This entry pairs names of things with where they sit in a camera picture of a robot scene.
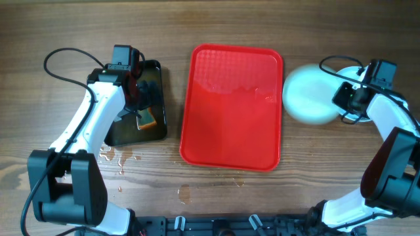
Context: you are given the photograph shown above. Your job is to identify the black water tray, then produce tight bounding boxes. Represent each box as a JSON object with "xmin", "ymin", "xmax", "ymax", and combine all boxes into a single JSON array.
[{"xmin": 104, "ymin": 60, "xmax": 167, "ymax": 146}]

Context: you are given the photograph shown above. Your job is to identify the light blue plate top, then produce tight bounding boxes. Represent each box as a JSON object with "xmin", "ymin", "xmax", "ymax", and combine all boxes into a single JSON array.
[{"xmin": 282, "ymin": 64, "xmax": 343, "ymax": 125}]

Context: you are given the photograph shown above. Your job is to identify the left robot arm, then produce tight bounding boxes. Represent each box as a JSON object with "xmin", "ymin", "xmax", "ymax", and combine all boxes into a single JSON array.
[{"xmin": 25, "ymin": 65, "xmax": 167, "ymax": 235}]

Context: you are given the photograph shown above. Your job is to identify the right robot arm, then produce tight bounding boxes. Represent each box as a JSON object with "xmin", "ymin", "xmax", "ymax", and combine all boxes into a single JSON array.
[{"xmin": 309, "ymin": 92, "xmax": 419, "ymax": 233}]

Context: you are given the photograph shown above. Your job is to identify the red plastic tray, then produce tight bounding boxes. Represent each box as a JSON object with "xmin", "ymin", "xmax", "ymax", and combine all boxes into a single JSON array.
[{"xmin": 179, "ymin": 44, "xmax": 284, "ymax": 172}]

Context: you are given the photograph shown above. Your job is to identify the orange green sponge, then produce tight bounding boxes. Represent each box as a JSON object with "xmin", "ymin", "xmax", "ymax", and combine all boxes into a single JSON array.
[{"xmin": 136, "ymin": 108, "xmax": 157, "ymax": 130}]

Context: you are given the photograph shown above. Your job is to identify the light blue plate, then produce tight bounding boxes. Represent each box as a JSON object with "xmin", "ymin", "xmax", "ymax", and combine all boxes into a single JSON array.
[
  {"xmin": 282, "ymin": 64, "xmax": 343, "ymax": 125},
  {"xmin": 337, "ymin": 66, "xmax": 371, "ymax": 123}
]

